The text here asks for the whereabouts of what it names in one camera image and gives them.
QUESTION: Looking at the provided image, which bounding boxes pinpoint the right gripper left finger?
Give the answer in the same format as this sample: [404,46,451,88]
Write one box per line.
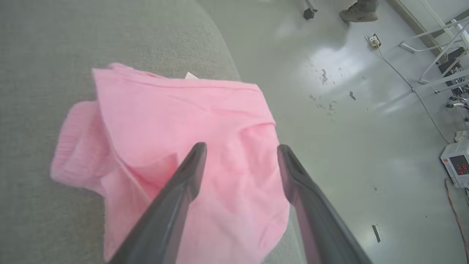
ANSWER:
[107,142,208,264]

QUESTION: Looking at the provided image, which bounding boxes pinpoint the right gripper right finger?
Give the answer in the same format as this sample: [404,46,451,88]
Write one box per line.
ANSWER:
[277,144,373,264]

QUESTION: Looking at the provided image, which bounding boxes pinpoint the pink garment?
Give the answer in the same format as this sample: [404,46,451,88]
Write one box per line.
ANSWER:
[50,62,291,264]

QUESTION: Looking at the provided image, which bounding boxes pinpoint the white power supply red display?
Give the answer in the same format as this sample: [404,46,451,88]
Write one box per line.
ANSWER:
[440,140,469,188]

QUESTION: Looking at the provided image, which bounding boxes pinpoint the floor power socket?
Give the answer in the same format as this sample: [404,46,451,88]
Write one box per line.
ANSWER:
[365,33,382,50]

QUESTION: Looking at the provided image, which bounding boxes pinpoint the black caster wheel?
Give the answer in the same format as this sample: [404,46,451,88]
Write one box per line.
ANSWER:
[303,0,318,20]

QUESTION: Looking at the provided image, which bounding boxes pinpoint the grey shoe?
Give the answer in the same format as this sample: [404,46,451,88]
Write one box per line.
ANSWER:
[339,0,379,23]

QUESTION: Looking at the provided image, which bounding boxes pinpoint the white metal rack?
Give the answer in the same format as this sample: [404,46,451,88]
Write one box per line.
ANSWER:
[398,15,469,96]

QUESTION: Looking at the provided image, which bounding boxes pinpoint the grey fabric sofa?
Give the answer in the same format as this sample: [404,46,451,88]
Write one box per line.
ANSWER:
[0,0,309,264]

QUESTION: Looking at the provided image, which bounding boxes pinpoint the orange cable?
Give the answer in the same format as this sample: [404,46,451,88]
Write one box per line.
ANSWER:
[444,178,469,259]

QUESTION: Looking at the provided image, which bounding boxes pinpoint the grey floor power cable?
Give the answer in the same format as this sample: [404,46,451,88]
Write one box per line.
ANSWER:
[377,47,451,144]

